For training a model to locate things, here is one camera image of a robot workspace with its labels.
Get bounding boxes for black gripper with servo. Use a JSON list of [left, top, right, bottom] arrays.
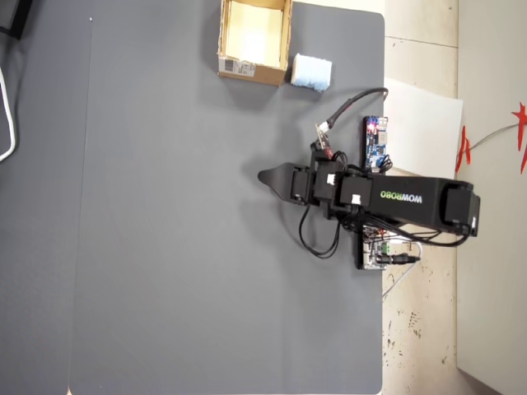
[[258, 152, 319, 207]]

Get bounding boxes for light blue foam block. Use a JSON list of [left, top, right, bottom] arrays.
[[290, 52, 333, 94]]

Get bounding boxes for open cardboard box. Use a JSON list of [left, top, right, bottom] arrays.
[[217, 0, 294, 87]]

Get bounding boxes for dark grey textured mat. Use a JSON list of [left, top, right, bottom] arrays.
[[0, 0, 92, 395], [68, 0, 386, 395]]

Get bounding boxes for blue circuit board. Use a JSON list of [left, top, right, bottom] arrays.
[[361, 116, 391, 173]]

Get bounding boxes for controller board with green terminal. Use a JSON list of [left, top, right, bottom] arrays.
[[356, 224, 413, 272]]

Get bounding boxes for black barrel power plug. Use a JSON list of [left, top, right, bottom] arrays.
[[376, 253, 422, 267]]

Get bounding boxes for white paper sheet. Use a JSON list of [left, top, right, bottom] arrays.
[[384, 77, 465, 181]]

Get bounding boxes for red tape strips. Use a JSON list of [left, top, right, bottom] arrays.
[[455, 125, 473, 175]]

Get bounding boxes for red tape star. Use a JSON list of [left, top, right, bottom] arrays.
[[511, 101, 527, 175]]

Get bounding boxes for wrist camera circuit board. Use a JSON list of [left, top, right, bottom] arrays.
[[310, 121, 334, 161]]

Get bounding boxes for thin black servo cable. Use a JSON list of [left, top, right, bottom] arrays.
[[299, 203, 343, 260], [303, 205, 341, 253]]

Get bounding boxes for thick black camera cable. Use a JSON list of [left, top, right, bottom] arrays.
[[324, 86, 390, 135]]

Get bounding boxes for thin white cable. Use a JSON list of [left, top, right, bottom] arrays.
[[381, 241, 424, 298]]

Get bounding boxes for grey cable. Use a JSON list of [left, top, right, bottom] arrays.
[[468, 123, 520, 152]]

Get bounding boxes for thick white cable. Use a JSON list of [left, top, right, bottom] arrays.
[[0, 65, 19, 163]]

